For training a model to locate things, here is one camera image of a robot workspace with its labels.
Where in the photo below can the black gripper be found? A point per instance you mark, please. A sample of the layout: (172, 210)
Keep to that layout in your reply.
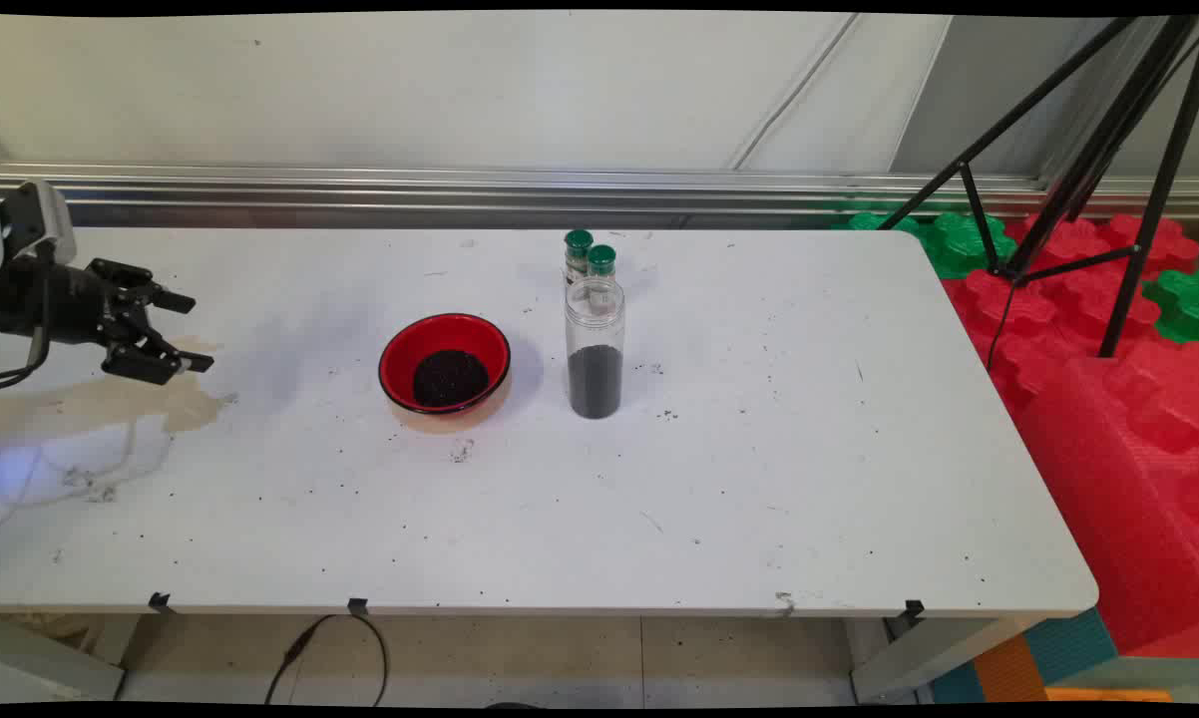
(56, 301)

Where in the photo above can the clear plastic jar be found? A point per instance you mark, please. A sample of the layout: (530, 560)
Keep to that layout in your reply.
(595, 384)

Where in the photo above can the red bowl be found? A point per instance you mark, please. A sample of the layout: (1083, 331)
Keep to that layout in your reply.
(400, 364)

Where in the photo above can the black seeds pile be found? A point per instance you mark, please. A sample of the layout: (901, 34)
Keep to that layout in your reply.
(450, 379)

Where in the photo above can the grey table leg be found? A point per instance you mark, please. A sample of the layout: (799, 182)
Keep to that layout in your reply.
(51, 663)
(919, 658)

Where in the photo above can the green-capped dark spice bottle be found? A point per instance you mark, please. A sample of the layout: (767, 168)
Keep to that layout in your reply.
(579, 240)

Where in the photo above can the green-capped light spice bottle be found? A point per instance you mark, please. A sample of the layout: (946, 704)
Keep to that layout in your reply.
(601, 260)

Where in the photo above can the green foam block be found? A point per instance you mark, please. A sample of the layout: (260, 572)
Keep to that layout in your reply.
(874, 221)
(954, 249)
(1183, 304)

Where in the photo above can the red foam floor blocks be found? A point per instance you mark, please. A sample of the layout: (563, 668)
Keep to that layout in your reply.
(1068, 244)

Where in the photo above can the orange foam mat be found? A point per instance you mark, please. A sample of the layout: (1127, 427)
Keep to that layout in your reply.
(1008, 670)

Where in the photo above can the teal foam mat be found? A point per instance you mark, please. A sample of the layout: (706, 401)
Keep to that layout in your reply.
(1073, 643)

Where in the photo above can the black tripod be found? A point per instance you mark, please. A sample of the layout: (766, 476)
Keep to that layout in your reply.
(1161, 184)

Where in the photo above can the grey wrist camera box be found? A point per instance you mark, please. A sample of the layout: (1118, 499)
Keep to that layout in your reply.
(46, 214)

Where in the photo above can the aluminium rail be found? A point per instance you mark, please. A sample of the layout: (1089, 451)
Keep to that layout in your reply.
(360, 189)

